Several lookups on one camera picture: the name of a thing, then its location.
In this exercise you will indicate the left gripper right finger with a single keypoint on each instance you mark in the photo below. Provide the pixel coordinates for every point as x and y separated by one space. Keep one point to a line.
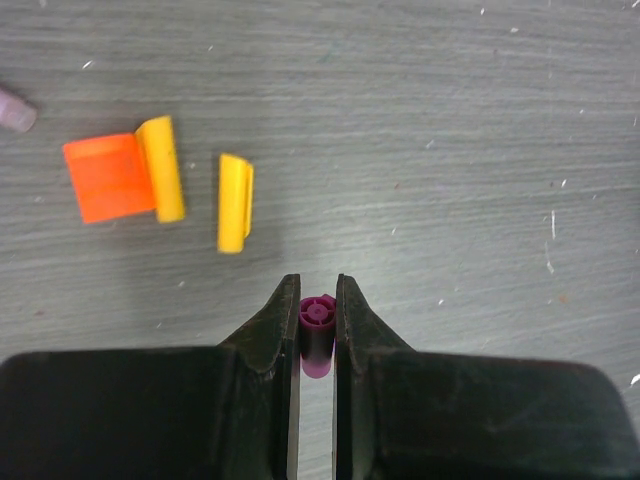
400 413

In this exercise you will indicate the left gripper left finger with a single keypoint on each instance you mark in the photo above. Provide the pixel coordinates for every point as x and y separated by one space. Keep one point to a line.
224 411

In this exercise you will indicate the purple marker cap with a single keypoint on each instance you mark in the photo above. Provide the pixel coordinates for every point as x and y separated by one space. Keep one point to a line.
317 332

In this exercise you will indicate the yellow clip pen cap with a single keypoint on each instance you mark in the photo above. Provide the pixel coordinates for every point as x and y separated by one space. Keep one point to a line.
235 201

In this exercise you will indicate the orange highlighter cap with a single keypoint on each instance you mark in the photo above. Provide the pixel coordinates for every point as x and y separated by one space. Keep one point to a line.
109 177

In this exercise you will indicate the yellow marker cap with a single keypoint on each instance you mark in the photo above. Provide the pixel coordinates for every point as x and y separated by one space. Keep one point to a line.
156 139

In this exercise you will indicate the pink pen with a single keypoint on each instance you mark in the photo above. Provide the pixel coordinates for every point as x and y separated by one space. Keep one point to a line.
16 114

